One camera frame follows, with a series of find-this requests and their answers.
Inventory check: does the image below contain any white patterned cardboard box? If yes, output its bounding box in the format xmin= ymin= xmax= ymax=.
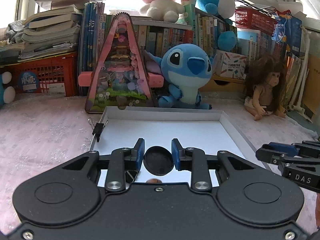
xmin=215 ymin=50 xmax=247 ymax=80

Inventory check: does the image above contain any Doraemon plush toy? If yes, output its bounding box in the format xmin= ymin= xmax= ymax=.
xmin=0 ymin=72 xmax=16 ymax=107

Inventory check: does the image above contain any large black binder clip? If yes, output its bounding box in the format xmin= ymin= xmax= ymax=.
xmin=125 ymin=170 xmax=139 ymax=184

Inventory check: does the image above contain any small black binder clip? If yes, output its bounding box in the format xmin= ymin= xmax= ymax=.
xmin=88 ymin=118 xmax=108 ymax=142

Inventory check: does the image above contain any red wire basket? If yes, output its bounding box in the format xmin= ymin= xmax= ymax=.
xmin=235 ymin=7 xmax=277 ymax=35

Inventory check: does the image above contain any row of books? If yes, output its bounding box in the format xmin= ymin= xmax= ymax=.
xmin=77 ymin=2 xmax=303 ymax=81

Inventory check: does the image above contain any stack of books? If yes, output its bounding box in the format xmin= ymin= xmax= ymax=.
xmin=18 ymin=0 xmax=104 ymax=61

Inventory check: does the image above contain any Stitch plush toy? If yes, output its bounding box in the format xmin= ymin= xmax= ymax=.
xmin=144 ymin=43 xmax=217 ymax=109

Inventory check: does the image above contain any wooden drawer shelf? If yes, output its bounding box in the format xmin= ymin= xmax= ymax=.
xmin=200 ymin=75 xmax=245 ymax=93

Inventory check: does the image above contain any black round lid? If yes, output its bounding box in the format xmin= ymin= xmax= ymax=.
xmin=143 ymin=146 xmax=174 ymax=176

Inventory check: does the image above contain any person right hand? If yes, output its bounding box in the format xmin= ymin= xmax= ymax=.
xmin=315 ymin=193 xmax=320 ymax=229

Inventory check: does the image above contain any pink triangular dollhouse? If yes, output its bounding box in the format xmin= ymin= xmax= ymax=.
xmin=78 ymin=12 xmax=163 ymax=114

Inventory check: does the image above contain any brown haired doll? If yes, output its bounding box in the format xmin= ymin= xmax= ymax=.
xmin=244 ymin=55 xmax=286 ymax=121

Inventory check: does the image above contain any pink bunny plush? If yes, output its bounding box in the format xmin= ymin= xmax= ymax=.
xmin=139 ymin=0 xmax=185 ymax=23

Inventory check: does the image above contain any small brown acorn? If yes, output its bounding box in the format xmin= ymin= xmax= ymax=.
xmin=146 ymin=178 xmax=162 ymax=184

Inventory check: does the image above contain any blue white plush toy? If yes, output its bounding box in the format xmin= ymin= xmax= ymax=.
xmin=197 ymin=0 xmax=237 ymax=51

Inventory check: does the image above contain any white cardboard box tray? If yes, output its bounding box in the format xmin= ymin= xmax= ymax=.
xmin=89 ymin=106 xmax=272 ymax=188

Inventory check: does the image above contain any red plastic crate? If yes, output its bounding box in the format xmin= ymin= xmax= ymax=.
xmin=1 ymin=52 xmax=78 ymax=97

